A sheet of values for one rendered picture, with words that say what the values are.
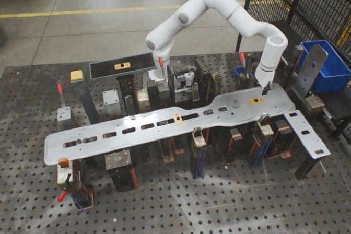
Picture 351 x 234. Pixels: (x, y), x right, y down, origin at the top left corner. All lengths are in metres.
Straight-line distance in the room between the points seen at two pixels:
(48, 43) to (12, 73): 1.49
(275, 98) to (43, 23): 3.49
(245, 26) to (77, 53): 2.66
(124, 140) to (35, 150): 0.70
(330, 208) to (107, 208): 1.21
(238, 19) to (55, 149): 1.10
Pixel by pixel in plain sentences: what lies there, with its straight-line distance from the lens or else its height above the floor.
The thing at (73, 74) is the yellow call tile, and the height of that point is 1.16.
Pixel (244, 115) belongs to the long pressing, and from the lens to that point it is 1.55.
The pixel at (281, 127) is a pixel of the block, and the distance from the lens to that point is 1.58.
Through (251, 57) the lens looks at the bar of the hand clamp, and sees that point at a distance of 1.56.
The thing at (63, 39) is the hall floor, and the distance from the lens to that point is 3.94.
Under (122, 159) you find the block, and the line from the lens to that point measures 1.35.
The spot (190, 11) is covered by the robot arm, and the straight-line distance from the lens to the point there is 1.39.
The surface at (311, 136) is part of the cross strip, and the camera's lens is 1.58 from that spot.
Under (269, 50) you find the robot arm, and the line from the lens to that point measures 1.33.
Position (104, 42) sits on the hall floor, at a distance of 3.71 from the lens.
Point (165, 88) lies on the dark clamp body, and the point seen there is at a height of 1.08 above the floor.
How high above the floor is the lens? 2.20
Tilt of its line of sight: 50 degrees down
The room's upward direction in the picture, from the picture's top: 1 degrees counter-clockwise
